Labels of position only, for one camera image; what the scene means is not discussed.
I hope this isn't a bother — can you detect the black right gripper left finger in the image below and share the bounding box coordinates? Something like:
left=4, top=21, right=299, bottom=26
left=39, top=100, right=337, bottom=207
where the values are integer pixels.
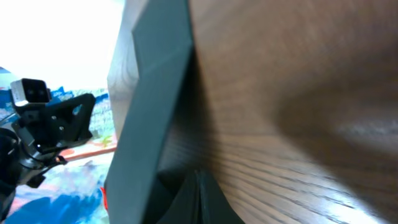
left=157, top=171, right=200, bottom=224

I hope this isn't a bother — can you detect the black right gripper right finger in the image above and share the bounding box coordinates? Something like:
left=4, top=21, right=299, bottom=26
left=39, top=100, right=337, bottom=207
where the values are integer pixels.
left=198, top=170, right=244, bottom=224

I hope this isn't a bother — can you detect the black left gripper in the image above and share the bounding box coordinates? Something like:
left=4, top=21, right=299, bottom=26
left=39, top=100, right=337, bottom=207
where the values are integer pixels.
left=12, top=93, right=96, bottom=165

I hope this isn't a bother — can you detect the dark green box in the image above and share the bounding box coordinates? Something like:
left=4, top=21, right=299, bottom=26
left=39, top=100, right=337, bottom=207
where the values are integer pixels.
left=105, top=0, right=193, bottom=224

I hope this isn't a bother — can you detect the red candy bag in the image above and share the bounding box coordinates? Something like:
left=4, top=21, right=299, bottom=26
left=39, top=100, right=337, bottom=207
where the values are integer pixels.
left=100, top=186, right=108, bottom=212

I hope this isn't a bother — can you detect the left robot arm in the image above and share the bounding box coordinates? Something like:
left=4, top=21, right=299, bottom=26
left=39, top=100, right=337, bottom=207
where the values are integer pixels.
left=1, top=93, right=96, bottom=220

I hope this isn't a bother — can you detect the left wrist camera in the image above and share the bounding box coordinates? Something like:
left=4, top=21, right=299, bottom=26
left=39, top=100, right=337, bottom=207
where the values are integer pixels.
left=10, top=78, right=52, bottom=107

